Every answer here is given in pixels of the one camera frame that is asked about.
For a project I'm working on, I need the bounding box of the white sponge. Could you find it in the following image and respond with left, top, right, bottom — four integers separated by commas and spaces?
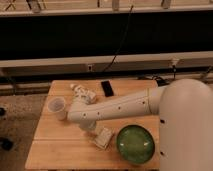
93, 127, 113, 149

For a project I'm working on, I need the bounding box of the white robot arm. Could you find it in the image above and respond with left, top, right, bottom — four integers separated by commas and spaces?
68, 79, 213, 171

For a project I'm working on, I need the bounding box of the white plastic bottle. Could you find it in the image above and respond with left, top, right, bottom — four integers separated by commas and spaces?
70, 84, 97, 104

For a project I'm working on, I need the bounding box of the wooden folding table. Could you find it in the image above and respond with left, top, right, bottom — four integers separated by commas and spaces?
25, 79, 159, 171

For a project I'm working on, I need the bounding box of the black rectangular block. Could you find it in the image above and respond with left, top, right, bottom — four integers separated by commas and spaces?
101, 81, 114, 97

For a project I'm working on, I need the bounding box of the black hanging cable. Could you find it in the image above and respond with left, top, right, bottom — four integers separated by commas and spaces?
102, 4, 135, 72

